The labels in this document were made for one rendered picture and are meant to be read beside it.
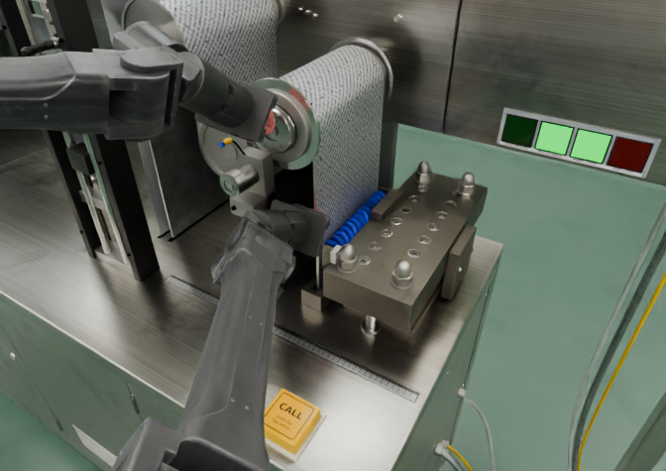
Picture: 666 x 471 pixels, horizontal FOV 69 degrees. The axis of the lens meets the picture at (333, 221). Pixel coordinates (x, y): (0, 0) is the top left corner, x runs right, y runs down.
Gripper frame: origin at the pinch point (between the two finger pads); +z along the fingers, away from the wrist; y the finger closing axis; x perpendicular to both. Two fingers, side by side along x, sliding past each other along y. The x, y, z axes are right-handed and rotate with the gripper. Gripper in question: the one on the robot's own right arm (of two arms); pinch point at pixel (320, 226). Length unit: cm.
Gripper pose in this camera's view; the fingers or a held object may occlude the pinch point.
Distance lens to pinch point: 84.4
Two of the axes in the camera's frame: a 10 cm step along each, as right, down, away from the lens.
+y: 8.6, 3.0, -4.1
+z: 4.4, -0.2, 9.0
